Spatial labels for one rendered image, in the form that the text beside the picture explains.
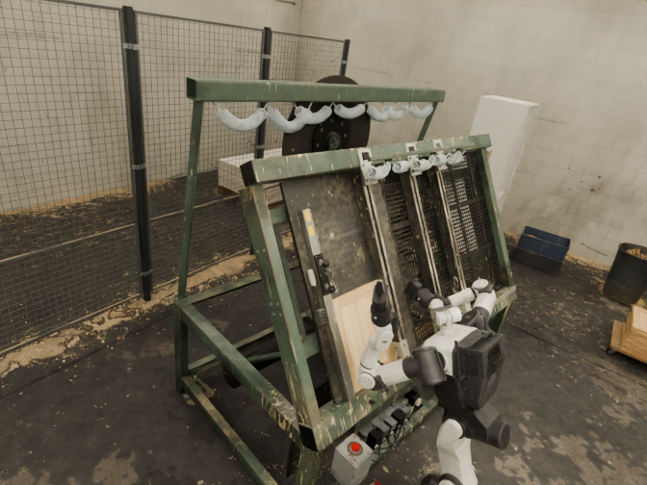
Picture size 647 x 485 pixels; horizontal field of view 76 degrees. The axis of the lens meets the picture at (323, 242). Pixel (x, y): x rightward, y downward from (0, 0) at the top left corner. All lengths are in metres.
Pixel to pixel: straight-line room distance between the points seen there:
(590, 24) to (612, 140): 1.55
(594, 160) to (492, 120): 1.87
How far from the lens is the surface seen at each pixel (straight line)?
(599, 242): 7.27
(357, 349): 2.18
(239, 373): 2.40
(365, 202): 2.22
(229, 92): 2.18
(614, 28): 6.98
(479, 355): 1.83
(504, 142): 5.71
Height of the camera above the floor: 2.46
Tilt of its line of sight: 26 degrees down
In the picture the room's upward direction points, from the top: 9 degrees clockwise
